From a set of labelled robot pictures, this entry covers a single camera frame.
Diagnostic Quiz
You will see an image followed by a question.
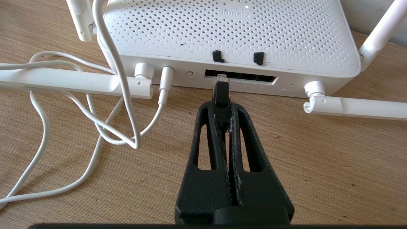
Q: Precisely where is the thin white adapter cable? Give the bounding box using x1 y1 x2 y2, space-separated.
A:
0 0 175 210

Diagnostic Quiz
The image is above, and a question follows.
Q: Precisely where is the black ethernet cable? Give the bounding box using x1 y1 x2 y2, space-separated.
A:
212 73 231 128

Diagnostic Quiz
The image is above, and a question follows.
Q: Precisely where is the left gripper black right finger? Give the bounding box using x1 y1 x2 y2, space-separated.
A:
227 102 295 224

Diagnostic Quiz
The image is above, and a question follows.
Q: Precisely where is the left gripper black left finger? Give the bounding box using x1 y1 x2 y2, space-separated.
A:
175 101 231 224

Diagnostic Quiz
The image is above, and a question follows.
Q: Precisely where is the white router with antennas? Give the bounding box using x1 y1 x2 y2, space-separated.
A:
0 0 407 121

